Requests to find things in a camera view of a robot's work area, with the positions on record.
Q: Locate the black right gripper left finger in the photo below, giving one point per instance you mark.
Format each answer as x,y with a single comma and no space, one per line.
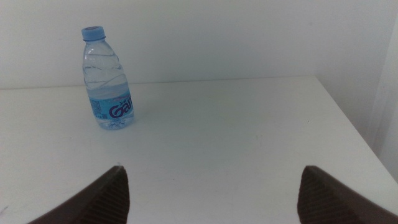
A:
105,202

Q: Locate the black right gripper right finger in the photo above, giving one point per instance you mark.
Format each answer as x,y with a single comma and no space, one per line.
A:
326,202

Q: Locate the clear water bottle blue cap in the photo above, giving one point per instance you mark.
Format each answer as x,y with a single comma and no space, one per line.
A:
105,93

